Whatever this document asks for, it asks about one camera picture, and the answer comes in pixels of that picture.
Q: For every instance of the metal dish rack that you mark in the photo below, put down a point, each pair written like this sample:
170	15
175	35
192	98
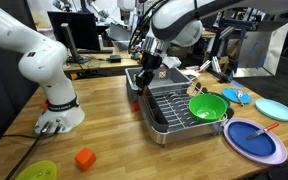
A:
170	110

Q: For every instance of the dark blue plate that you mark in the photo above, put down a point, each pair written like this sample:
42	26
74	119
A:
250	140

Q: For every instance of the grey plastic bin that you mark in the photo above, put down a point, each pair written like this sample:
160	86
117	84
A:
175	78

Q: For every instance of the pale turquoise plate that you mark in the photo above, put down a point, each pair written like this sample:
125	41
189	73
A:
275	110

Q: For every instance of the black computer monitor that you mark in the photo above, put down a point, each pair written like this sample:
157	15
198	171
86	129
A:
84	30

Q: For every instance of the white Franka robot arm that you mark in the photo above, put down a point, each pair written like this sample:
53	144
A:
44	66

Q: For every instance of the green plastic bowl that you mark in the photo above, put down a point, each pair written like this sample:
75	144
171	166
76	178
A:
207	106

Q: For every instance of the silver spoon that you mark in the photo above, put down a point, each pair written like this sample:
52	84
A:
239	96

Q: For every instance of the large lavender plate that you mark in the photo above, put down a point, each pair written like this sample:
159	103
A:
277	156

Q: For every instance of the small yellow-green bowl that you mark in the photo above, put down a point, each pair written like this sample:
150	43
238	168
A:
37	171

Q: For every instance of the sky blue plate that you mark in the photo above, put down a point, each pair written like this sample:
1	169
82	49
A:
229	95

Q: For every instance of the black keyboard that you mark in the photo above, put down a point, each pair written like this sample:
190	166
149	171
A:
95	51

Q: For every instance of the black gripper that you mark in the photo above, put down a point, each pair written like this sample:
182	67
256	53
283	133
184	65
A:
151	61

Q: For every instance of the red clamp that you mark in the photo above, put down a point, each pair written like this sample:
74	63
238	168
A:
136	106

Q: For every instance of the orange cube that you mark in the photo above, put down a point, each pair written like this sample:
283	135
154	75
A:
85	159

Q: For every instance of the small black box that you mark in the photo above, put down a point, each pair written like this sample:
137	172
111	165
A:
115	58

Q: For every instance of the wooden side desk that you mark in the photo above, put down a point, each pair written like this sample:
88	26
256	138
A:
100	64

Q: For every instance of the colourful puzzle cube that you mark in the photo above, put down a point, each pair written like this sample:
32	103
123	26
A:
163	73

